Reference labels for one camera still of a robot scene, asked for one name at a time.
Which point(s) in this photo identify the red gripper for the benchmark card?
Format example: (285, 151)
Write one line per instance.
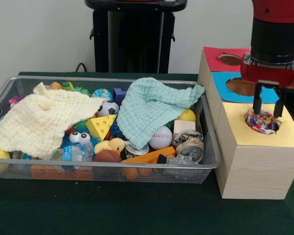
(269, 74)

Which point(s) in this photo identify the crushed drink can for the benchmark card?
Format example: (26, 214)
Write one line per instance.
(189, 144)

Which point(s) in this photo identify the orange plastic building block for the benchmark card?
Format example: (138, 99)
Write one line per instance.
(154, 155)

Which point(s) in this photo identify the mint green waffle cloth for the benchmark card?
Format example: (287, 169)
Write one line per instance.
(147, 107)

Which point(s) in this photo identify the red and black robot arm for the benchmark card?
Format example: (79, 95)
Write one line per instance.
(276, 34)

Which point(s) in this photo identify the yellow cheese wedge toy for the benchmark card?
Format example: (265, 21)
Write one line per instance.
(101, 126)

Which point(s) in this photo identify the white multicolour polka dot cloth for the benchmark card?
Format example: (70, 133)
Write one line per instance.
(264, 123)

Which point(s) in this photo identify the yellow plush duck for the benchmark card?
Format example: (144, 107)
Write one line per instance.
(112, 145)

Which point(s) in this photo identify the cream waffle cloth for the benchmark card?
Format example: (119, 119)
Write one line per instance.
(39, 122)

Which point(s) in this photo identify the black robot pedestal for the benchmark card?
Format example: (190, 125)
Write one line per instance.
(134, 36)

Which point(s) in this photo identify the white baseball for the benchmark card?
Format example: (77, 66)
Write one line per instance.
(161, 139)

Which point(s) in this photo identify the black and white soccer ball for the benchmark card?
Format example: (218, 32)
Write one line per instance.
(107, 109)

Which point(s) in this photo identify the dark green table cloth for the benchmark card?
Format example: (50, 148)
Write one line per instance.
(112, 208)

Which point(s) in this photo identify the wooden box with three holes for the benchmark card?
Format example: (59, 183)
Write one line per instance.
(254, 171)

